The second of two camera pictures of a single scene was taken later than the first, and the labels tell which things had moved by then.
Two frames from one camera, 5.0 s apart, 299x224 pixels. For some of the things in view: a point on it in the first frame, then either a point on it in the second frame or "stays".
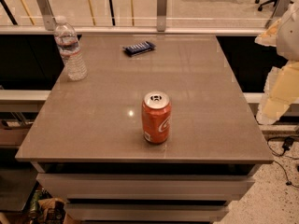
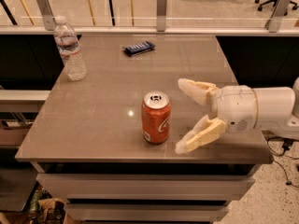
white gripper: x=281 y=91 to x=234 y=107
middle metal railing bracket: x=162 y=9 stays
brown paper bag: x=52 y=210 stays
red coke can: x=156 y=117 stays
